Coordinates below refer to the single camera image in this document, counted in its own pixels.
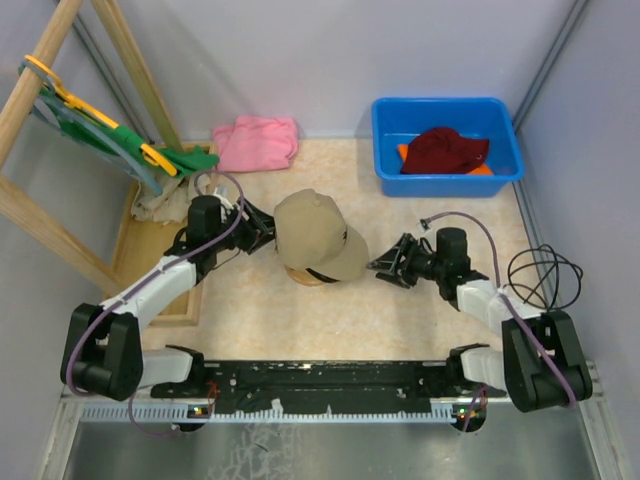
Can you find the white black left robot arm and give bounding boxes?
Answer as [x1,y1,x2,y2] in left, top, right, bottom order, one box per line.
[60,195,275,401]

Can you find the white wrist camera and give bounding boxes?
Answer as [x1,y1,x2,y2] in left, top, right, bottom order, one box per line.
[212,184,235,210]
[419,218,433,233]

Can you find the black coiled cable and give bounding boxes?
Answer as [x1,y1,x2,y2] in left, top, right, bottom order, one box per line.
[506,243,585,314]

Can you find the wooden hat stand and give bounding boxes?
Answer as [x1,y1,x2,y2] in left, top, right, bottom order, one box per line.
[284,266,337,287]

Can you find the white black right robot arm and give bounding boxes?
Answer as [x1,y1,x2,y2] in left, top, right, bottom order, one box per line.
[367,227,593,412]

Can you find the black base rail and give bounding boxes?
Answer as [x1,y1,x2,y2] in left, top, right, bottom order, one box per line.
[151,359,506,432]

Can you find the beige crumpled cloth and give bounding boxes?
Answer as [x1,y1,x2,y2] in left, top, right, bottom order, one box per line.
[130,175,211,225]

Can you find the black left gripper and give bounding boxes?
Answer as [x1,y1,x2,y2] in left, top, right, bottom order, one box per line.
[210,196,285,255]

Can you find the orange cap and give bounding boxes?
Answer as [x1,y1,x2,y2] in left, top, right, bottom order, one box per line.
[396,144,493,175]

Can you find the dark red cap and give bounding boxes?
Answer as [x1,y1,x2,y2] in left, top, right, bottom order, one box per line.
[400,127,490,175]

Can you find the blue-grey hanger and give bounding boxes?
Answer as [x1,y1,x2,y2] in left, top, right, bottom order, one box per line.
[19,55,178,195]

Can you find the aluminium frame rail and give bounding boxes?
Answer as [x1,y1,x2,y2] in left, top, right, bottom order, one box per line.
[79,357,593,431]

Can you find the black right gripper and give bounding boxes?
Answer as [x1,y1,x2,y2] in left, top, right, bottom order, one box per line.
[367,234,446,289]

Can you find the beige cap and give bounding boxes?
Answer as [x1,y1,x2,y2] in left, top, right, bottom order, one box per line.
[273,189,369,282]

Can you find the green cloth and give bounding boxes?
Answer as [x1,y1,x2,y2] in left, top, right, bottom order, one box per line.
[38,86,219,178]

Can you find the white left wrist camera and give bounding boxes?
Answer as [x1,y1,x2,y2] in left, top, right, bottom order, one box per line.
[212,184,235,210]

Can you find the blue plastic bin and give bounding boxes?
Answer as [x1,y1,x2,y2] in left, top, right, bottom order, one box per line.
[371,97,525,198]

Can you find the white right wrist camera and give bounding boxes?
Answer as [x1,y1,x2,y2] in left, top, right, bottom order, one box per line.
[419,218,433,233]

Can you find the pink cloth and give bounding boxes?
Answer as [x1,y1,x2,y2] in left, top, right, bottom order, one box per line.
[212,116,299,173]

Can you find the yellow hanger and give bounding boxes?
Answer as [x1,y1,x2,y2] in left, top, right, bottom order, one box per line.
[20,55,178,178]

